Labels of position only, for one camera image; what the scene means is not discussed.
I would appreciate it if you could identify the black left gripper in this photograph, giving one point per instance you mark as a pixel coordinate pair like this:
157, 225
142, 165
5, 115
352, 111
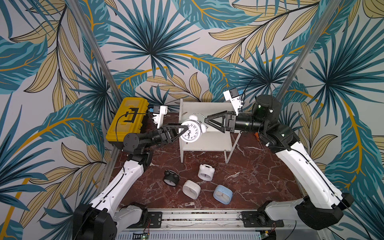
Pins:
164, 134

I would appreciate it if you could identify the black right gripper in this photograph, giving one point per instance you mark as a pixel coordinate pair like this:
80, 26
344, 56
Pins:
229, 122

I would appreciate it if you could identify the white twin-bell alarm clock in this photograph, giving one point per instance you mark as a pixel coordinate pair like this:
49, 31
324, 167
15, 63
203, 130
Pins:
195, 130

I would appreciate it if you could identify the black twin-bell alarm clock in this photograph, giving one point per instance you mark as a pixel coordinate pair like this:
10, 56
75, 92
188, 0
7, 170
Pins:
171, 178

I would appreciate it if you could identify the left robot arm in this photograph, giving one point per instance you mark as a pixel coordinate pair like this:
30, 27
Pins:
100, 220

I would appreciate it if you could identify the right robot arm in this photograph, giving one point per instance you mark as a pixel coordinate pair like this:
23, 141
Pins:
324, 204

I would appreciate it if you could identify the white two-tier shelf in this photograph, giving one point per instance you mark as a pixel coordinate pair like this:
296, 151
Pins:
213, 140

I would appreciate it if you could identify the cream square alarm clock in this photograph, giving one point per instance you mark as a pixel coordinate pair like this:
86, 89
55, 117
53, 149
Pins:
191, 189

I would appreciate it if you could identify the light blue square alarm clock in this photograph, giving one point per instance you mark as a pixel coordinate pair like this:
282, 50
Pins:
223, 194

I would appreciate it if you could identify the yellow black toolbox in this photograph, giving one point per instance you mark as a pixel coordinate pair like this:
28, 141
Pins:
128, 119

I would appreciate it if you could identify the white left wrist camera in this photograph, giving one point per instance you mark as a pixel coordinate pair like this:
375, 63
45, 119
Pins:
158, 113

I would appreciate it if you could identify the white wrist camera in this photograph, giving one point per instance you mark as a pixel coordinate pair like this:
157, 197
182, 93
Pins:
158, 113
234, 97

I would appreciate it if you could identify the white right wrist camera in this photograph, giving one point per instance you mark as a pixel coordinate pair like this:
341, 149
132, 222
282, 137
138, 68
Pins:
234, 97

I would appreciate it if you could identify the aluminium left corner post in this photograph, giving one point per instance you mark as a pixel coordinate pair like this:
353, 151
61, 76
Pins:
94, 46

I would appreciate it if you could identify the aluminium corner post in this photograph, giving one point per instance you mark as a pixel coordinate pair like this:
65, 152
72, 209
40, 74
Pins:
94, 46
313, 37

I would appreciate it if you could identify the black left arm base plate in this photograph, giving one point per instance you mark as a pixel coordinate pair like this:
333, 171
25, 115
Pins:
153, 220

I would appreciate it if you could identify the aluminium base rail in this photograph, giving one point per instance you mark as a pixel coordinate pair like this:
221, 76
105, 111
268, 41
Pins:
220, 224

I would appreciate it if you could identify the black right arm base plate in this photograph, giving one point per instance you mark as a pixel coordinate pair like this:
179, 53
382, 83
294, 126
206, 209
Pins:
256, 219

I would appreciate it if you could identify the aluminium right corner post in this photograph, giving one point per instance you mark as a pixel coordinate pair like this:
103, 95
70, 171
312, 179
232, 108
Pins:
313, 37

